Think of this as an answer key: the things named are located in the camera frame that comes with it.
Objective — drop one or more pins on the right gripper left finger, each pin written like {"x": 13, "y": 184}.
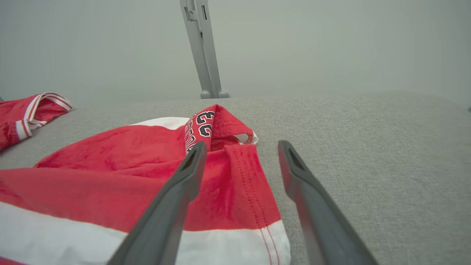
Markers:
{"x": 169, "y": 209}

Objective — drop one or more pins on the red basketball jersey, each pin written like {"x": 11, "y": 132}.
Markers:
{"x": 22, "y": 121}

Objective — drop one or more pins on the grey partition post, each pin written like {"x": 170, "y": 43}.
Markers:
{"x": 204, "y": 48}

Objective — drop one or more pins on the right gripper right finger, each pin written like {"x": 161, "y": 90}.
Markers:
{"x": 320, "y": 217}

